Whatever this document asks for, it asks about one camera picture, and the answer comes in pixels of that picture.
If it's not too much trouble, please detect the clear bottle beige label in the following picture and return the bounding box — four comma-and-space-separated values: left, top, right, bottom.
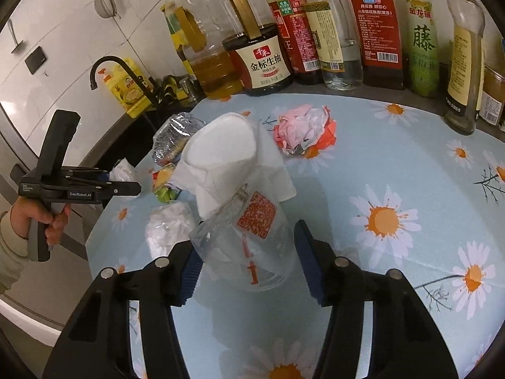
300, 0, 364, 91

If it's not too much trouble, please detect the black sink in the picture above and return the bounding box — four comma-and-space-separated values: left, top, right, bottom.
89, 97, 198, 174

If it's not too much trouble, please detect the light blue daisy tablecloth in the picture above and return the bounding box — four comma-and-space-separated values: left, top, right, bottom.
85, 93, 505, 379

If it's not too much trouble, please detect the dark soy sauce jug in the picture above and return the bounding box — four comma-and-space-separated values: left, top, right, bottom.
221, 0, 294, 97

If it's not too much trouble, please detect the silver foil bag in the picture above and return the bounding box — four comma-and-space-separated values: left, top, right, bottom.
152, 112, 210, 166

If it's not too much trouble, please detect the clear bottle yellow label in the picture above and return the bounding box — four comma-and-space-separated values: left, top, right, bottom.
444, 0, 486, 135

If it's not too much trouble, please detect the yellow red wrapper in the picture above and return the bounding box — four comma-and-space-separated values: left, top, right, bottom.
153, 164, 178, 190

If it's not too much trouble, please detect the green label oil bottle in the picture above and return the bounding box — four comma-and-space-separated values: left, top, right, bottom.
398, 0, 440, 99

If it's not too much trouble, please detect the black faucet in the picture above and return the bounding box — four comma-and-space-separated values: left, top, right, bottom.
90, 56, 158, 111

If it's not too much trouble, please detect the dark bottle red label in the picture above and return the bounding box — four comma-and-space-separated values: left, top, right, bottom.
349, 0, 407, 91

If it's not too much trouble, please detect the large cooking oil jug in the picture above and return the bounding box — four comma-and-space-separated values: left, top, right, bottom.
185, 0, 245, 101

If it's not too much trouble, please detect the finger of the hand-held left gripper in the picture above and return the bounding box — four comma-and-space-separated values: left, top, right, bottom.
65, 168, 110, 182
100, 182, 141, 205

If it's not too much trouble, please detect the small glass jar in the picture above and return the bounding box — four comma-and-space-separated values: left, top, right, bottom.
475, 63, 505, 127

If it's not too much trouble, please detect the pink white paper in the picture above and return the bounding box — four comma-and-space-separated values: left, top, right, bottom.
272, 103, 338, 156

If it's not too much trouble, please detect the person's left forearm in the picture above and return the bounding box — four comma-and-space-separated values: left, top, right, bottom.
0, 209, 30, 293

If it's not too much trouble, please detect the slim red label bottle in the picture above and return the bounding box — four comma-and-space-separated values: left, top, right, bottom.
264, 0, 324, 85

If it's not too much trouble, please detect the person's left hand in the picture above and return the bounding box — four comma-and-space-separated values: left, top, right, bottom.
10, 201, 72, 246

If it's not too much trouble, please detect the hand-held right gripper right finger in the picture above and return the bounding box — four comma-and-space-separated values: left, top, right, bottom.
294, 219, 466, 379

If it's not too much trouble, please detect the clear plastic cup red print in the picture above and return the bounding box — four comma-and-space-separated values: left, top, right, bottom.
188, 183, 300, 293

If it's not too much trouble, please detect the black wall socket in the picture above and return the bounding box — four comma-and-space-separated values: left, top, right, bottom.
24, 46, 47, 75

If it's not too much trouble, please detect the large white tissue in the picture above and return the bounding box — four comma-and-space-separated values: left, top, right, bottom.
144, 201, 194, 261

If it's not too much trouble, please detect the grey wall hook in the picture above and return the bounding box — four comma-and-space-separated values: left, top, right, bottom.
8, 20, 24, 54

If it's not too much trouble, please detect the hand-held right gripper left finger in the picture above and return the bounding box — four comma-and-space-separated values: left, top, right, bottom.
43, 241, 204, 379

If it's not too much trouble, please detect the small crumpled white tissue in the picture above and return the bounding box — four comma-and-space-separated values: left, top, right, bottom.
108, 158, 137, 184

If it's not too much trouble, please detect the yellow detergent bottle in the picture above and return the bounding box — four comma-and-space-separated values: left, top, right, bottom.
102, 57, 154, 119

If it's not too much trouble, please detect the white paper bag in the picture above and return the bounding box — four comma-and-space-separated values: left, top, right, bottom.
171, 112, 296, 220

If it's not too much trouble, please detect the green wrapper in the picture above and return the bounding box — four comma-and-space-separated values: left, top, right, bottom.
156, 187, 179, 205

